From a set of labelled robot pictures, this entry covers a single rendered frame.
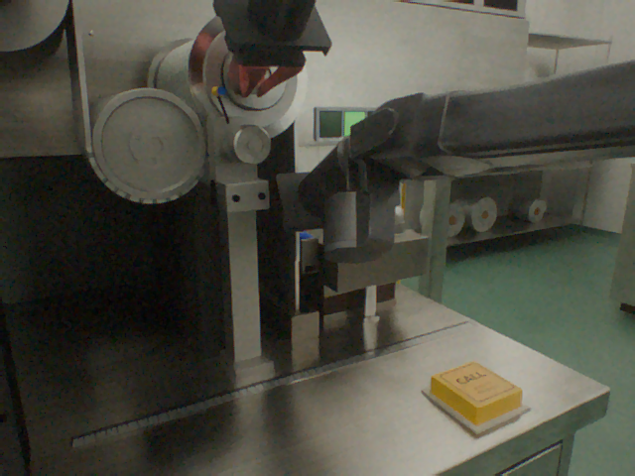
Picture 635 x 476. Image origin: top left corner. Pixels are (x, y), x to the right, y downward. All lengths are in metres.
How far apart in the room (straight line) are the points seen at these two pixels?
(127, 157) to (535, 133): 0.40
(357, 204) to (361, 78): 0.63
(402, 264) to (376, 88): 0.50
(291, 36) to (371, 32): 0.63
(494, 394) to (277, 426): 0.23
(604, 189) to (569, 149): 5.08
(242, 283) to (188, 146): 0.17
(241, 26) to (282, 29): 0.04
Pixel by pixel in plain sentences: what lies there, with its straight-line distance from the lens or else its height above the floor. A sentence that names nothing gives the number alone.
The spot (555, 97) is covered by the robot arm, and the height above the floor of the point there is 1.22.
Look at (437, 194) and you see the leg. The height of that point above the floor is 0.97.
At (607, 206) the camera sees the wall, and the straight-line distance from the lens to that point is 5.43.
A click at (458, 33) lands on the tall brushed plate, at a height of 1.39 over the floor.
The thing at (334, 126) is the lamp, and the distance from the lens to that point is 1.01.
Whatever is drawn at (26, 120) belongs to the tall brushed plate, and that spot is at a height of 1.20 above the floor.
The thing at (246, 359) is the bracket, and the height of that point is 0.91.
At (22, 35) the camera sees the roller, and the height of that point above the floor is 1.28.
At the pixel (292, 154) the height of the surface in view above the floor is 1.16.
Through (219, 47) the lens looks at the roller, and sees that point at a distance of 0.56.
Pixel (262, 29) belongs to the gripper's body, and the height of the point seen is 1.28.
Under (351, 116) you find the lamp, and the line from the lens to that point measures 1.03.
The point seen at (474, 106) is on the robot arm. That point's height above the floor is 1.21.
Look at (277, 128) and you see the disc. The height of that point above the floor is 1.19.
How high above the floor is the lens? 1.21
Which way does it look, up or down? 15 degrees down
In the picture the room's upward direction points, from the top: straight up
